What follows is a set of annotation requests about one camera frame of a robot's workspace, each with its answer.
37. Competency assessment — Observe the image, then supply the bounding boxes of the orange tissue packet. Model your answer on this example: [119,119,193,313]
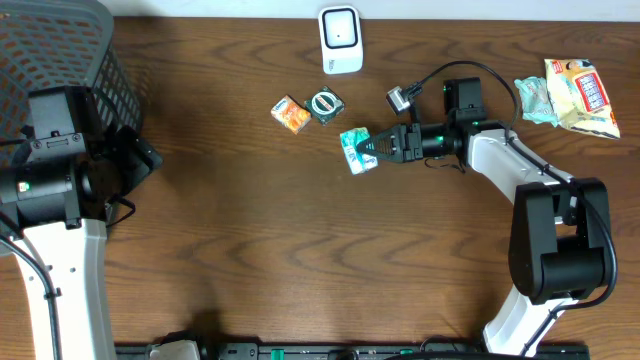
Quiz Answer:
[271,95,312,134]

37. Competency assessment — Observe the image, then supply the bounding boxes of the teal wipes packet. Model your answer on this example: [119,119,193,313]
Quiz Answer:
[514,76,559,127]

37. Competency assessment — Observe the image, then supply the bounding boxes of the white barcode scanner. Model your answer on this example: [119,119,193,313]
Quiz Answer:
[318,5,364,75]

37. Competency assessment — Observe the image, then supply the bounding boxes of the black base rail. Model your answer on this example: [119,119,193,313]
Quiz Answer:
[114,332,591,360]

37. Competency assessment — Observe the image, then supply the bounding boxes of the teal Kleenex tissue packet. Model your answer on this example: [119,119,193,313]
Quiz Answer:
[340,127,378,175]

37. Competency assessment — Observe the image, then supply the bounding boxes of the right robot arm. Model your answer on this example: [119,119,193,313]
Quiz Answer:
[357,78,618,358]

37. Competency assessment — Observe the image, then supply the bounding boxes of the dark grey plastic basket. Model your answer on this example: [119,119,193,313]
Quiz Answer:
[1,0,143,168]

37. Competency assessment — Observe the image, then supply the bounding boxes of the dark green round-logo packet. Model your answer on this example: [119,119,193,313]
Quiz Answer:
[305,86,346,126]

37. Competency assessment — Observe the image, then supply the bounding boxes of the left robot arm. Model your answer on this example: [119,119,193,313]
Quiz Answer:
[1,86,163,359]

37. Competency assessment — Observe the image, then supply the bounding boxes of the yellow snack bag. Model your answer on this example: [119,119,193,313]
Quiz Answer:
[544,59,620,140]

